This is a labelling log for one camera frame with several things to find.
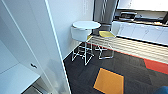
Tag small black door latch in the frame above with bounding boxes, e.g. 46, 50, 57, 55
29, 62, 38, 70

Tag white wire-legged chair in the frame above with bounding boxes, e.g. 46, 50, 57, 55
70, 26, 96, 66

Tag white counter cabinets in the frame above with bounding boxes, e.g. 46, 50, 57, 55
112, 19, 168, 47

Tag small black counter appliance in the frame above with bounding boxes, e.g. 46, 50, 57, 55
119, 11, 138, 21

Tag yellow flat object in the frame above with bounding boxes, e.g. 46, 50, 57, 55
95, 30, 117, 62

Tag tall black appliance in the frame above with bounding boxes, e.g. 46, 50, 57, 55
92, 0, 118, 27

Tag white wall cabinets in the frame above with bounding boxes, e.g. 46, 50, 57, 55
116, 0, 168, 13

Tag round white table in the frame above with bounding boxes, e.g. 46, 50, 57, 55
71, 20, 102, 32

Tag white wardrobe door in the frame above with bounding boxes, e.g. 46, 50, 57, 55
19, 0, 72, 94

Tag white wall switch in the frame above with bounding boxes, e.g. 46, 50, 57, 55
83, 0, 89, 10

